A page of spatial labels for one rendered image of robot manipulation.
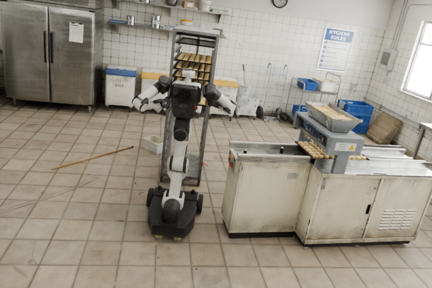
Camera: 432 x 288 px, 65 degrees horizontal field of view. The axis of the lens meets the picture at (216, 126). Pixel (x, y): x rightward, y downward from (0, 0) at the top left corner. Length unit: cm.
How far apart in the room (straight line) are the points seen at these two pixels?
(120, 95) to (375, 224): 467
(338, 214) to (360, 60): 512
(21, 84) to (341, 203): 529
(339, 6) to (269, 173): 516
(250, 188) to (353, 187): 95
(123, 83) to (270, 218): 401
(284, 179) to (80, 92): 417
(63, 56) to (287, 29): 423
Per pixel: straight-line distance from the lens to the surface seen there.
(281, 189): 331
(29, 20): 638
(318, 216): 342
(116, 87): 651
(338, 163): 320
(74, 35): 620
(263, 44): 723
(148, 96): 302
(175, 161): 325
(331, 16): 767
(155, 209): 345
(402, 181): 372
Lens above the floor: 208
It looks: 19 degrees down
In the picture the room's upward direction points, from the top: 8 degrees clockwise
